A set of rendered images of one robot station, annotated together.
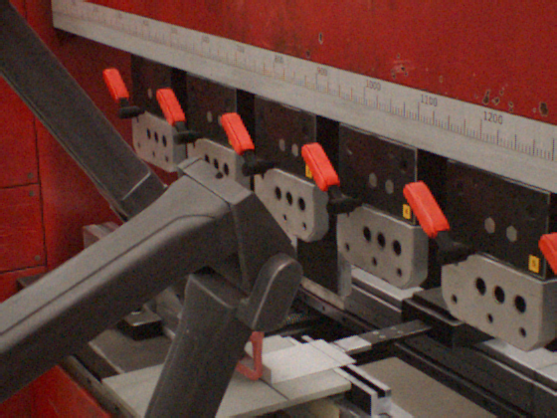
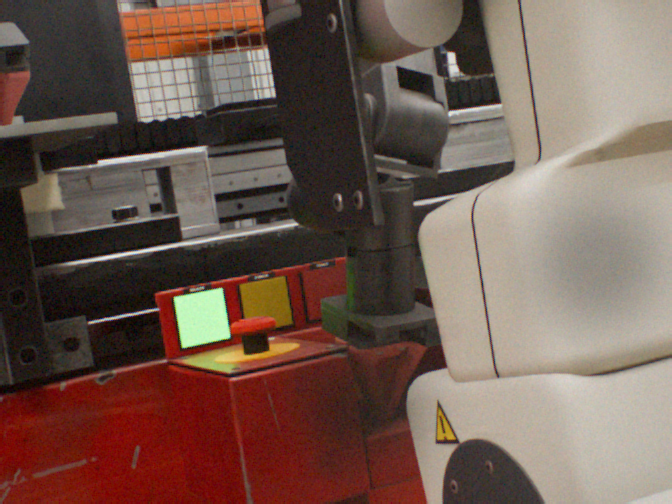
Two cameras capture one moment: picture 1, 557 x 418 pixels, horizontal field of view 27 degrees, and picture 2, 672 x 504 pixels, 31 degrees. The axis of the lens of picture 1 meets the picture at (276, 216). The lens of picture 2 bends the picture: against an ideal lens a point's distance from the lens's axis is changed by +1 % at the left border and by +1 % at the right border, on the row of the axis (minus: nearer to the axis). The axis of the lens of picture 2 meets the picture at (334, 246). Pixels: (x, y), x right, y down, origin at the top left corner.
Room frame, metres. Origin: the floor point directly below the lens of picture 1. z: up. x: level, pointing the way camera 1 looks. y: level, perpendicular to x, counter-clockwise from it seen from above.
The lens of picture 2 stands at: (0.94, 1.17, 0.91)
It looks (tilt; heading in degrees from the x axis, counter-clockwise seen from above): 3 degrees down; 276
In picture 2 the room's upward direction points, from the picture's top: 9 degrees counter-clockwise
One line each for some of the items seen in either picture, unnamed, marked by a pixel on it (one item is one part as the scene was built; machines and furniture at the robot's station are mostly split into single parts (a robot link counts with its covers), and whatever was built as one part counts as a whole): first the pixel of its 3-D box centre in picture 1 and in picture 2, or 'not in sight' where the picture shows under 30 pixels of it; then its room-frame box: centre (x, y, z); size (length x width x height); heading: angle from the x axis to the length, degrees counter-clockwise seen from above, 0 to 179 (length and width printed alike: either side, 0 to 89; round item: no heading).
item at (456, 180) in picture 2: not in sight; (502, 172); (0.89, -0.31, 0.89); 0.30 x 0.05 x 0.03; 30
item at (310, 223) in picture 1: (310, 163); not in sight; (1.46, -0.04, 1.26); 0.15 x 0.09 x 0.17; 30
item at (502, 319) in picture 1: (522, 248); not in sight; (1.12, -0.24, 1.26); 0.15 x 0.09 x 0.17; 30
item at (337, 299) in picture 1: (323, 264); not in sight; (1.44, -0.06, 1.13); 0.10 x 0.02 x 0.10; 30
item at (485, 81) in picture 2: not in sight; (424, 98); (0.98, -0.79, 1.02); 0.44 x 0.06 x 0.04; 30
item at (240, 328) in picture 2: not in sight; (255, 339); (1.13, 0.17, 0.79); 0.04 x 0.04 x 0.04
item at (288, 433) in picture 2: not in sight; (309, 376); (1.09, 0.14, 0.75); 0.20 x 0.16 x 0.18; 31
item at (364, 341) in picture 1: (414, 322); not in sight; (1.52, -0.19, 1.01); 0.26 x 0.12 x 0.05; 120
